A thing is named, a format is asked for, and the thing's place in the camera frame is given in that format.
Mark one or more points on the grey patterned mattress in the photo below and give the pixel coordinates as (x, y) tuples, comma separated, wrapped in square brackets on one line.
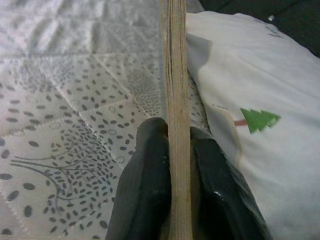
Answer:
[(62, 87)]

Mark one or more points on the blue picture book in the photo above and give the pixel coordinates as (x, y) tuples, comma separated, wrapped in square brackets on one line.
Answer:
[(178, 87)]

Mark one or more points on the white pillow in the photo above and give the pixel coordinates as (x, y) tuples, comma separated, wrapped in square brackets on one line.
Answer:
[(262, 162)]

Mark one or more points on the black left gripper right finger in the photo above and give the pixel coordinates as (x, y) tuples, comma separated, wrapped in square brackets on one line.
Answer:
[(220, 200)]

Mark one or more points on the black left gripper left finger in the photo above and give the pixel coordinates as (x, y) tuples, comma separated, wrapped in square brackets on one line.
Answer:
[(142, 190)]

